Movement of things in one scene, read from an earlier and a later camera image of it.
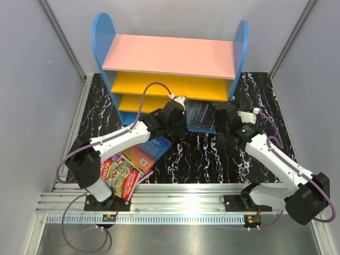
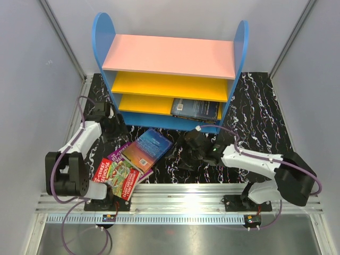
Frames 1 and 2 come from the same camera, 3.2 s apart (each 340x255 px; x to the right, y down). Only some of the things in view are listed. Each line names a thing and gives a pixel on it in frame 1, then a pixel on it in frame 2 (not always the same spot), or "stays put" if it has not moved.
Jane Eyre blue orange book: [143, 155] stays put
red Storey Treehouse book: [120, 176] stays put
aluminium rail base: [69, 198] stays put
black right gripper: [218, 125] to [187, 162]
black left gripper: [184, 128] to [120, 129]
